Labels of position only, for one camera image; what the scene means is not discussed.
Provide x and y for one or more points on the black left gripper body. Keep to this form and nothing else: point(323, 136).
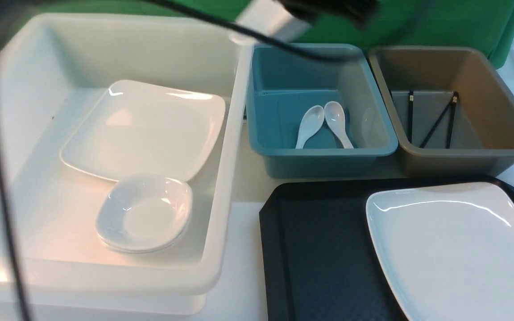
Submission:
point(358, 12)

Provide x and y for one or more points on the white ceramic spoon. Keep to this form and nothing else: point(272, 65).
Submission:
point(311, 122)
point(335, 119)

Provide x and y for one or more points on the large white square plate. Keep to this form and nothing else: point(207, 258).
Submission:
point(447, 251)

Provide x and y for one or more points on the small white bowl tray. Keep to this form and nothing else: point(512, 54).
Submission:
point(144, 211)

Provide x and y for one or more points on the black chopstick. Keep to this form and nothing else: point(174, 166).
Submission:
point(432, 130)
point(451, 119)
point(410, 110)

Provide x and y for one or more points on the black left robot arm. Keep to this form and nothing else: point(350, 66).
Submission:
point(12, 11)

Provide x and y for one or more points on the white square plate in bin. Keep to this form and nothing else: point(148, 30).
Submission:
point(136, 127)

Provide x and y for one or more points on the white ceramic spoon in bin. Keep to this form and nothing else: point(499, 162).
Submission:
point(335, 119)

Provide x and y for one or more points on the teal plastic bin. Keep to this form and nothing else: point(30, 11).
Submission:
point(283, 87)

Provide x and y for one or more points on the brown plastic bin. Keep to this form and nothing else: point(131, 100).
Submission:
point(483, 133)

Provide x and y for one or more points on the black serving tray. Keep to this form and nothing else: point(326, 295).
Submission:
point(319, 261)

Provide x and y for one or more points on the small white bowl in bin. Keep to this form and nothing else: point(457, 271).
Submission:
point(147, 251)

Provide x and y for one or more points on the large white plastic bin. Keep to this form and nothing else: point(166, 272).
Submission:
point(51, 74)

